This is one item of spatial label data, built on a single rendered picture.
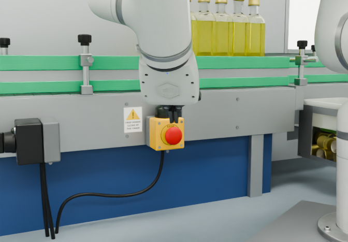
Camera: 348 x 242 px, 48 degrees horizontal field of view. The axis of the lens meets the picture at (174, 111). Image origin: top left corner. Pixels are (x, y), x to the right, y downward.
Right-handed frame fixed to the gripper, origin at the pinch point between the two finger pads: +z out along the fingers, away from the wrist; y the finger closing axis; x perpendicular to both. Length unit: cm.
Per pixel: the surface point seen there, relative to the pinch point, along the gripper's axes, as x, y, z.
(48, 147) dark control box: -7.2, -24.2, 2.8
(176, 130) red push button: 2.7, -0.5, 10.2
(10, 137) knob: -6.6, -31.1, 0.4
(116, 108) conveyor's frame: 7.7, -14.4, 9.0
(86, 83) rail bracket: 9.2, -20.2, 2.4
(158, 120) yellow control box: 4.5, -4.5, 9.1
